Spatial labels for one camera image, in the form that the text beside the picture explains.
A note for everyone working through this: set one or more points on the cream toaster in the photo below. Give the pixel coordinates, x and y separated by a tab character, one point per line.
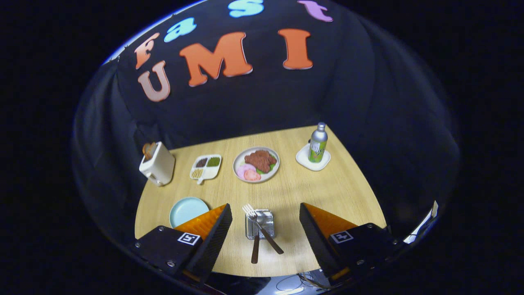
161	166

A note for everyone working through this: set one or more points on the pale pink ham slice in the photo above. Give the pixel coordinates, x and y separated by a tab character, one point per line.
242	169

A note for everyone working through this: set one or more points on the red ham slice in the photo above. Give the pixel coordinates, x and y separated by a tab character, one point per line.
251	175

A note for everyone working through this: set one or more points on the green label metal bottle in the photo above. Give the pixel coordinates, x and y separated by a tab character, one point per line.
317	147

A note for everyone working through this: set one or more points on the brown toast slice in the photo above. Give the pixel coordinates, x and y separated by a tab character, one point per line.
148	150

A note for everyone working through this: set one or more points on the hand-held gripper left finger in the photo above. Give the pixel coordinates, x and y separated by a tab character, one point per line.
213	241

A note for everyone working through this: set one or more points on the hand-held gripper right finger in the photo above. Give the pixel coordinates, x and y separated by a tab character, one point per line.
317	241

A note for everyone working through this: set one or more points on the white divided bean dish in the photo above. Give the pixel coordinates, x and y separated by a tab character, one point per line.
206	173

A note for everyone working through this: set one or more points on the brown meat steak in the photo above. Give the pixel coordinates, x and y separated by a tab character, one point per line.
260	159

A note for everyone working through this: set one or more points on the white round food plate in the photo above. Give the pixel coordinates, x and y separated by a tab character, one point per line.
268	177

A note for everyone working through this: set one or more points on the light blue plate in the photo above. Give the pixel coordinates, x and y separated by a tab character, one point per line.
186	209

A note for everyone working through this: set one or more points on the green lettuce leaf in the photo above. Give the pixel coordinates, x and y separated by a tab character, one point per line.
272	165

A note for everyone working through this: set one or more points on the white square coaster tray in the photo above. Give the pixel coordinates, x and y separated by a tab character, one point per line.
305	159

